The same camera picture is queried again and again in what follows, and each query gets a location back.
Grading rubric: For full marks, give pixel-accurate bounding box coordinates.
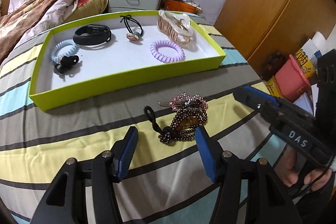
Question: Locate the dark beaded bracelet hair tie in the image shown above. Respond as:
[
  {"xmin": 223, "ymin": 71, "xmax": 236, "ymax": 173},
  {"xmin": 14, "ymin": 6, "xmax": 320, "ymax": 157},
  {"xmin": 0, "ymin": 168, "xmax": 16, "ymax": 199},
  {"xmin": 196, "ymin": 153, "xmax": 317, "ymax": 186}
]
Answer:
[{"xmin": 143, "ymin": 97, "xmax": 210, "ymax": 145}]

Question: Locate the pink rhinestone hair clip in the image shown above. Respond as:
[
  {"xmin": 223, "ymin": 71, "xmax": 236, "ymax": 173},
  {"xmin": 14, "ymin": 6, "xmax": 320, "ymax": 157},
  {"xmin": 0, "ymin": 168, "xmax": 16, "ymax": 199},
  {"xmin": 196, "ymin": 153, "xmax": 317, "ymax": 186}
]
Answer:
[{"xmin": 158, "ymin": 93, "xmax": 204, "ymax": 112}]

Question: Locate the pearl translucent claw hair clip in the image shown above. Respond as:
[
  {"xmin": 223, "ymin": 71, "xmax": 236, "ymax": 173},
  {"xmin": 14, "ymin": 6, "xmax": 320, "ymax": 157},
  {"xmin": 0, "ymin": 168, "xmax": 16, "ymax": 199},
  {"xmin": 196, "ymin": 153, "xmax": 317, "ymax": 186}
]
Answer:
[{"xmin": 157, "ymin": 10, "xmax": 194, "ymax": 46}]

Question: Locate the purple spiral hair tie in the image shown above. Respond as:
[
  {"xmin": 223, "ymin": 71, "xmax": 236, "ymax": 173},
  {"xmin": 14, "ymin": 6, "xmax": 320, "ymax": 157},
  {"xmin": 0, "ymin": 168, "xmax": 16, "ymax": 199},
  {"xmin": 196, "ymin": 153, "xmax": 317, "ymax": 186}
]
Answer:
[{"xmin": 150, "ymin": 40, "xmax": 186, "ymax": 64}]

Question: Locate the light blue spiral hair tie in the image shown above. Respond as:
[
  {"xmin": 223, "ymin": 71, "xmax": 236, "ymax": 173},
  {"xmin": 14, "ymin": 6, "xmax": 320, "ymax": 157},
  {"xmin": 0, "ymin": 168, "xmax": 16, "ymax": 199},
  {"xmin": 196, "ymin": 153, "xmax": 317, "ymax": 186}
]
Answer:
[{"xmin": 49, "ymin": 39, "xmax": 80, "ymax": 64}]

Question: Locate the black elastic with teal bead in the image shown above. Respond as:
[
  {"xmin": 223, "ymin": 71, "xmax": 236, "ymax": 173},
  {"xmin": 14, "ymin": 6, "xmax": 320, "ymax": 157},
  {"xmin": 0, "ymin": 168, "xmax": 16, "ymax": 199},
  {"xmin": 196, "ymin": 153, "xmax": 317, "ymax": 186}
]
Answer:
[{"xmin": 120, "ymin": 14, "xmax": 144, "ymax": 42}]

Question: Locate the black smart wristband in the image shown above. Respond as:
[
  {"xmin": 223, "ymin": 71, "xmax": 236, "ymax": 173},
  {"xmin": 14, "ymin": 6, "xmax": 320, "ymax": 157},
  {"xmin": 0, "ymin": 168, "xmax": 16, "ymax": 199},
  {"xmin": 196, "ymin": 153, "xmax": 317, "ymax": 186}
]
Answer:
[{"xmin": 73, "ymin": 24, "xmax": 112, "ymax": 46}]

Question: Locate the yellow tin box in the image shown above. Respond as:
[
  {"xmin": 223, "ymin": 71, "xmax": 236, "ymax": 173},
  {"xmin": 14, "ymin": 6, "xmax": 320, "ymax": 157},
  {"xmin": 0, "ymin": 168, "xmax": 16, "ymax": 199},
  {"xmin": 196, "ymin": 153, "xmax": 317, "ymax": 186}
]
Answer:
[{"xmin": 265, "ymin": 76, "xmax": 284, "ymax": 98}]

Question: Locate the pink plastic bucket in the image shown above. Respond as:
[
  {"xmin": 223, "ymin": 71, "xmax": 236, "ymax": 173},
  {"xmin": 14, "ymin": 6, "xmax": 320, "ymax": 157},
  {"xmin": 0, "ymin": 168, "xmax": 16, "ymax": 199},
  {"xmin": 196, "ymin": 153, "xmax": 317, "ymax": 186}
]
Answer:
[{"xmin": 275, "ymin": 55, "xmax": 311, "ymax": 102}]

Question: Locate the striped mattress cover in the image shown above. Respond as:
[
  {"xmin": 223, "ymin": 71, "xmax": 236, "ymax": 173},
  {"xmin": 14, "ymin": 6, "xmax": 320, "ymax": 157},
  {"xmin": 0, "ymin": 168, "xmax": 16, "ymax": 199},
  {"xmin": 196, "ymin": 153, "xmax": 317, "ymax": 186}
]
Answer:
[{"xmin": 1, "ymin": 17, "xmax": 284, "ymax": 223}]

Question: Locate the large wooden closet door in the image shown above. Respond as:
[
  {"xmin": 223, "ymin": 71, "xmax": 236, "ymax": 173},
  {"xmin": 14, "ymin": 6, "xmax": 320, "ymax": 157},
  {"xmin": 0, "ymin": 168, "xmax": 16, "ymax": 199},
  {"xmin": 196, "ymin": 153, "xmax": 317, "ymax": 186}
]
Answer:
[{"xmin": 215, "ymin": 0, "xmax": 335, "ymax": 75}]

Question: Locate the green shallow tray box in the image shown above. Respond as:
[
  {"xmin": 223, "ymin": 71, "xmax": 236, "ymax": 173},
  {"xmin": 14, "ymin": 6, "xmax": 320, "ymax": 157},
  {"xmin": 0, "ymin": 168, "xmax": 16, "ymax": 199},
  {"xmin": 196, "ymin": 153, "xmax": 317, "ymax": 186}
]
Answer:
[{"xmin": 29, "ymin": 11, "xmax": 226, "ymax": 111}]

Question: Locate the orange storage box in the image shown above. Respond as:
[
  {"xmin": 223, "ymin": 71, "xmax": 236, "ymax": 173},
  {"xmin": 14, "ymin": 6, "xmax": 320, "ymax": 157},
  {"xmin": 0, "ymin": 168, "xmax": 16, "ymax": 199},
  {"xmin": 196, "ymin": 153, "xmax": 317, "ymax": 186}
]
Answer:
[{"xmin": 163, "ymin": 0, "xmax": 203, "ymax": 15}]

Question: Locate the yellow pillow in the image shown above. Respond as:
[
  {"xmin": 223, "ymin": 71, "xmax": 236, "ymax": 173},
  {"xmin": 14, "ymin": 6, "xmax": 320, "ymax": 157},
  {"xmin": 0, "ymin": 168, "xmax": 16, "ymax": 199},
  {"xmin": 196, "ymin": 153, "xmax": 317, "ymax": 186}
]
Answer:
[{"xmin": 63, "ymin": 0, "xmax": 108, "ymax": 23}]

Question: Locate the white floral duvet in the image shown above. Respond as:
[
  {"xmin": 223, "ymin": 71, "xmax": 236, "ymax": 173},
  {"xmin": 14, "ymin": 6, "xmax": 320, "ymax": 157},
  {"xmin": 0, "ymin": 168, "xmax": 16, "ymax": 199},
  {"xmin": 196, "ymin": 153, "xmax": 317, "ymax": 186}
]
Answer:
[{"xmin": 15, "ymin": 0, "xmax": 78, "ymax": 48}]

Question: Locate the brown fleece blanket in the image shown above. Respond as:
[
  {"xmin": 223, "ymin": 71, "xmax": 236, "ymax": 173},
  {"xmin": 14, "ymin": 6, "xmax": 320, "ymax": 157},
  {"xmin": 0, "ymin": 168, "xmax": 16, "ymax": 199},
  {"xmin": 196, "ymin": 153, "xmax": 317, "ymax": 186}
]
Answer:
[{"xmin": 1, "ymin": 0, "xmax": 58, "ymax": 61}]

